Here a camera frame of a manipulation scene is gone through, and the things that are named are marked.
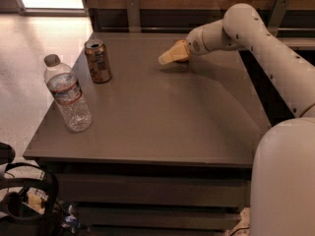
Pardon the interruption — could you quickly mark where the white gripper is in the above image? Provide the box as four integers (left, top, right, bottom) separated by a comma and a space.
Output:
158, 29, 210, 65

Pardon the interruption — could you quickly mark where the orange fruit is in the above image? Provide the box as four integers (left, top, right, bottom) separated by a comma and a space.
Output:
175, 55, 190, 63

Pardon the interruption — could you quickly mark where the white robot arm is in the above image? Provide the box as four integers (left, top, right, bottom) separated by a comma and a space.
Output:
158, 3, 315, 236

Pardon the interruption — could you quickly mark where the clear plastic water bottle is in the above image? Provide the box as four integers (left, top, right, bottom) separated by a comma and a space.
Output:
44, 54, 93, 132

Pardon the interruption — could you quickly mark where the brown soda can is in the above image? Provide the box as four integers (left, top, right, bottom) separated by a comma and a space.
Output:
85, 39, 112, 84

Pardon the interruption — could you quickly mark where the grey drawer cabinet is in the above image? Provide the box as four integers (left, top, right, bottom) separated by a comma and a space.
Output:
26, 34, 270, 236

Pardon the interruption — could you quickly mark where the upper grey drawer front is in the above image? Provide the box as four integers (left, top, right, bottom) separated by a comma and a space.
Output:
57, 174, 250, 207

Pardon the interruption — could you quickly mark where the grey drawer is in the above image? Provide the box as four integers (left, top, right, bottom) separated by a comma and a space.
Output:
57, 174, 250, 207
78, 207, 240, 230

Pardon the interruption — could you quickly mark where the lower grey drawer front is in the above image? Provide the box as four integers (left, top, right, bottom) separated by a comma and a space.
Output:
78, 207, 240, 230

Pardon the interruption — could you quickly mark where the left metal bracket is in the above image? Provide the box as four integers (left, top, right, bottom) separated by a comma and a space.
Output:
126, 0, 141, 32

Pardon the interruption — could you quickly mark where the metal bracket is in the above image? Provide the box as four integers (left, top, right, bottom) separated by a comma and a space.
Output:
126, 0, 141, 32
267, 0, 291, 36

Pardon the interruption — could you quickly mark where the right metal bracket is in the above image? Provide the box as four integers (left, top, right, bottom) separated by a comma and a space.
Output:
267, 0, 291, 36

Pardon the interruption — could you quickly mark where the black round-frame object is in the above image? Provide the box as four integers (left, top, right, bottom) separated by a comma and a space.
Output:
0, 143, 58, 236

